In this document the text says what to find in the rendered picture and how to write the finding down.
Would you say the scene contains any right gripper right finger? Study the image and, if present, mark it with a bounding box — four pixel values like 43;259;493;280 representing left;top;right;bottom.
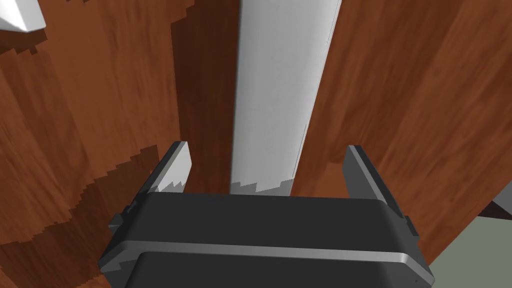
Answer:
342;144;406;220

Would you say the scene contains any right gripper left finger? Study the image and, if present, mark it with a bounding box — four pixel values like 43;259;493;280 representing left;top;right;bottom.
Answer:
139;140;193;197

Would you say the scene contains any pale grey upright panel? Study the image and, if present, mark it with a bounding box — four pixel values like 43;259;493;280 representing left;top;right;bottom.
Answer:
229;0;343;197

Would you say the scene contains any white angular block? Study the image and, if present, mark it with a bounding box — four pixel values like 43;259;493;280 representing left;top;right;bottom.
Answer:
0;0;47;34

